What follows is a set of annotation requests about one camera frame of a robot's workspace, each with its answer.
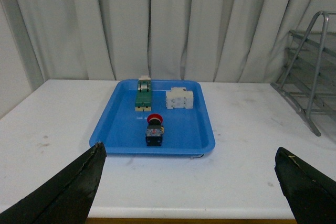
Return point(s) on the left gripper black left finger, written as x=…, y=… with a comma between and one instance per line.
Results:
x=65, y=198

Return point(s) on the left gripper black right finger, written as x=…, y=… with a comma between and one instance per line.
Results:
x=309, y=193

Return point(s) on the red emergency stop button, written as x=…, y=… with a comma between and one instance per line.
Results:
x=155, y=130

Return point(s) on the blue plastic tray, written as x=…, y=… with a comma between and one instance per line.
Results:
x=187, y=132

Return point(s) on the white circuit breaker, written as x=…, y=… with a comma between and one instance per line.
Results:
x=178, y=98

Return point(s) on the white curtain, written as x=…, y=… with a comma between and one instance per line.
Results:
x=201, y=40

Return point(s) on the grey wire mesh rack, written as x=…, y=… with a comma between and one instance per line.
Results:
x=307, y=82

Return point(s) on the green knife switch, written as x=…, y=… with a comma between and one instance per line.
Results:
x=143, y=101

